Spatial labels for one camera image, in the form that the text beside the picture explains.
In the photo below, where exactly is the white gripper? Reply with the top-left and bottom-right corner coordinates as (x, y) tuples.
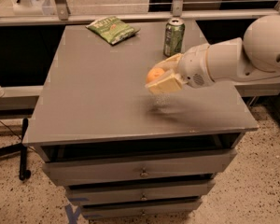
(146, 43), (214, 94)

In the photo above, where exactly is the orange fruit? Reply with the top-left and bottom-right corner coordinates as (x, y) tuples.
(146, 67), (165, 83)

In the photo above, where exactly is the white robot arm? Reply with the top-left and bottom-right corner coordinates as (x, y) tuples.
(146, 15), (280, 94)

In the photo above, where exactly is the green soda can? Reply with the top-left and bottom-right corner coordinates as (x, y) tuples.
(163, 18), (185, 57)

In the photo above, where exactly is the green chip bag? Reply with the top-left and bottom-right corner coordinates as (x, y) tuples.
(86, 16), (140, 46)

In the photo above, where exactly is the grey drawer cabinet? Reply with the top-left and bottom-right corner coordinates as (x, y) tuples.
(22, 20), (259, 220)

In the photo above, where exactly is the middle grey drawer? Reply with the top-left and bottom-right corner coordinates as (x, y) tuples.
(66, 180), (215, 205)

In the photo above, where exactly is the grey drawer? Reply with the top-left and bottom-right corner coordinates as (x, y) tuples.
(81, 198), (202, 219)
(43, 149), (236, 186)
(66, 180), (215, 205)

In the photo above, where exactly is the grey metal railing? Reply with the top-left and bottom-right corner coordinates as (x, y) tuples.
(0, 0), (280, 26)

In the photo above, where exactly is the top grey drawer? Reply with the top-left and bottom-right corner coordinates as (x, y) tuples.
(43, 149), (236, 186)

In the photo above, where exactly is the bottom grey drawer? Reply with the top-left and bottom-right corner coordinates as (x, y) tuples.
(81, 198), (202, 219)

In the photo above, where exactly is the black stand leg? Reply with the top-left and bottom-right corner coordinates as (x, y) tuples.
(0, 119), (31, 181)

